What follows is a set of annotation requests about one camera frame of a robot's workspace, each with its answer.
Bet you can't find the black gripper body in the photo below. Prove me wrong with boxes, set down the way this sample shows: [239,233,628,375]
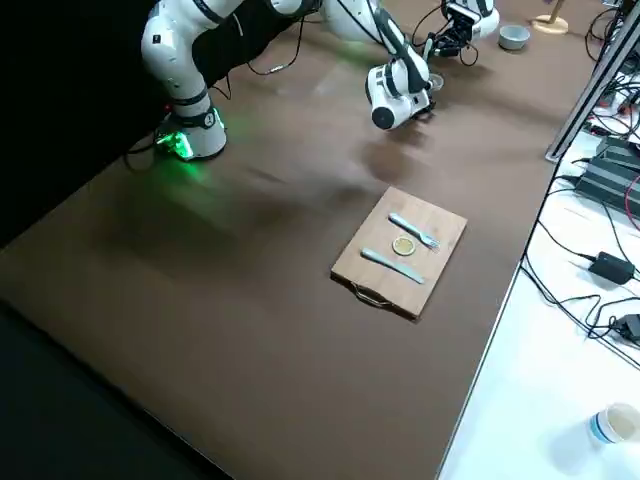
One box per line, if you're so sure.
[412,88,437,122]
[438,21,475,52]

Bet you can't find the light green plastic knife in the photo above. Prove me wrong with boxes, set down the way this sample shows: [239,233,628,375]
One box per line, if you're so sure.
[360,247,425,285]

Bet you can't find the grey round bowl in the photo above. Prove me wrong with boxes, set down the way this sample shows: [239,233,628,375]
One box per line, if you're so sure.
[498,24,531,51]

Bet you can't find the aluminium profile post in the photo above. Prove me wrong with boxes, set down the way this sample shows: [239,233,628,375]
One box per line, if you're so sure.
[544,0,640,162]

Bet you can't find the wooden cup stand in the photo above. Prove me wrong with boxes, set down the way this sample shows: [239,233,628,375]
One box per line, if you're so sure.
[530,0,570,35]

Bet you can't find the black cable with silver connector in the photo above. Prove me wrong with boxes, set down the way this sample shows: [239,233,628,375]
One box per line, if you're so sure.
[247,19,307,76]

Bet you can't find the black desk cable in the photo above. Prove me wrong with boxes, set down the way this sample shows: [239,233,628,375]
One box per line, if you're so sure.
[519,172,640,361]

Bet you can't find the light blue plastic fork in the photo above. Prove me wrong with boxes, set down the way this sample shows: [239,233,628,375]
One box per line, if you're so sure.
[388,212,441,251]

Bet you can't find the wooden cutting board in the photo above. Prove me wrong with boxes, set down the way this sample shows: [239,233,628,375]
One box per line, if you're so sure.
[329,186,469,321]

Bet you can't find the paper cup with blue band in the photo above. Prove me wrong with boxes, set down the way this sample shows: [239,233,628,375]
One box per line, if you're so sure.
[587,402,640,449]

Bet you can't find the small black power adapter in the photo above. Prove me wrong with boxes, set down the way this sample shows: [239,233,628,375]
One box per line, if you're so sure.
[587,251,636,286]
[612,313,640,344]

